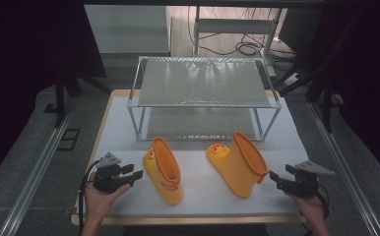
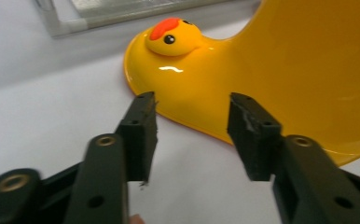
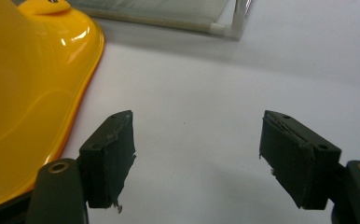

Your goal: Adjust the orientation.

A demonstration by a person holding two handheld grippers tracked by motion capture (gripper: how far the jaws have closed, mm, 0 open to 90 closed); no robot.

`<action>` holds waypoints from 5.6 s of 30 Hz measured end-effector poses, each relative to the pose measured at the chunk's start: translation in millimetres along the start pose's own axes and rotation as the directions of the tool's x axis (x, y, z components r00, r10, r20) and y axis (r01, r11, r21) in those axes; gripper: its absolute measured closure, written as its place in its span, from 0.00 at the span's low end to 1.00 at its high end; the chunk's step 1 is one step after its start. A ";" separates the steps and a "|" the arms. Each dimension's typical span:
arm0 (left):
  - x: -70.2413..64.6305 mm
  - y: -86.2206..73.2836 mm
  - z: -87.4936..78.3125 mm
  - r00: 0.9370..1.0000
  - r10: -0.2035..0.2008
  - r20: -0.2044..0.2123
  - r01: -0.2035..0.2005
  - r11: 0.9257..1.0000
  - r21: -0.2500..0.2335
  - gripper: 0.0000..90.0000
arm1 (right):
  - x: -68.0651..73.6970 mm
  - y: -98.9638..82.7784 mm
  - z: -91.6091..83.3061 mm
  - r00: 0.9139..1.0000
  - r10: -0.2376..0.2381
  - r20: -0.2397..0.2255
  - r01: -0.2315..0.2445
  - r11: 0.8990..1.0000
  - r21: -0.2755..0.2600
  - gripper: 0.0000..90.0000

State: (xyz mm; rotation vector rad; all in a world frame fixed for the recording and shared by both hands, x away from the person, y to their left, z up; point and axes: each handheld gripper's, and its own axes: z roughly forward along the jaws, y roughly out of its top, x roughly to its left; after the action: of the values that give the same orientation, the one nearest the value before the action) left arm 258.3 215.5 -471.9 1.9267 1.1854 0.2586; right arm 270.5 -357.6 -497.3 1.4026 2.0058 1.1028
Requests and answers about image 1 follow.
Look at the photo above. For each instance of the black tripod legs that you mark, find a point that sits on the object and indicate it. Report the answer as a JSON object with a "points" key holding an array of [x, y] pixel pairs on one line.
{"points": [[322, 88]]}

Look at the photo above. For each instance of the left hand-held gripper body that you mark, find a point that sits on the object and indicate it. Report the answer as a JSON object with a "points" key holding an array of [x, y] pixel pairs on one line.
{"points": [[107, 178]]}

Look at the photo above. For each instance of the black stand legs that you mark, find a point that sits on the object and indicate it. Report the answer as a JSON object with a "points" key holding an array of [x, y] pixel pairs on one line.
{"points": [[61, 95]]}

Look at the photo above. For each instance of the yellow duck rain boot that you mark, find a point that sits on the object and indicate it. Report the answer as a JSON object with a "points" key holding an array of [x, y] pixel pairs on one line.
{"points": [[237, 170], [163, 173]]}

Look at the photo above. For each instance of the black monitor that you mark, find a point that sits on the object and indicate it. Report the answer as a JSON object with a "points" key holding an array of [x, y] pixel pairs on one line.
{"points": [[299, 31]]}

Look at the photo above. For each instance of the person's left hand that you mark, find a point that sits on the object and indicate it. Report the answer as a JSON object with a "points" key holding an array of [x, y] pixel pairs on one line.
{"points": [[97, 203]]}

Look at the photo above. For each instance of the black floor bracket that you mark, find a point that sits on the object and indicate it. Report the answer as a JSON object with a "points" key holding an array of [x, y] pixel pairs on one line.
{"points": [[69, 139]]}

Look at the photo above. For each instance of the two-tier metal shoe rack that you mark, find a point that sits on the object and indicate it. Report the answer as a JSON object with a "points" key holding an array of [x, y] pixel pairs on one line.
{"points": [[204, 82]]}

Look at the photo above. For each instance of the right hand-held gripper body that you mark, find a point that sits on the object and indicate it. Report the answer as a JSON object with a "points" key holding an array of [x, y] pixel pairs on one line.
{"points": [[306, 183]]}

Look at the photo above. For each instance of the person's right hand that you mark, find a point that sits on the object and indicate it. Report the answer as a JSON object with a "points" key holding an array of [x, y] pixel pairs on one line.
{"points": [[312, 209]]}

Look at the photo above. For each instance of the aluminium rail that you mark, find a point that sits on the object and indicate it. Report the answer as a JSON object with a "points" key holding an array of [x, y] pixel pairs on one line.
{"points": [[35, 177], [345, 170]]}

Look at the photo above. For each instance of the white table mat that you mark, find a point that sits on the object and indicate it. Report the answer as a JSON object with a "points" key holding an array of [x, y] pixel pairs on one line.
{"points": [[204, 203]]}

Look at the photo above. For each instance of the white cabinet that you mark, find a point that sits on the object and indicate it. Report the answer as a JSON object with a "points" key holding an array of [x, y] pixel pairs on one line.
{"points": [[127, 29]]}

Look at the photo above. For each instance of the white metal stand frame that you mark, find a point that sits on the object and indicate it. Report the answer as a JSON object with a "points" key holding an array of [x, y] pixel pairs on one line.
{"points": [[234, 26]]}

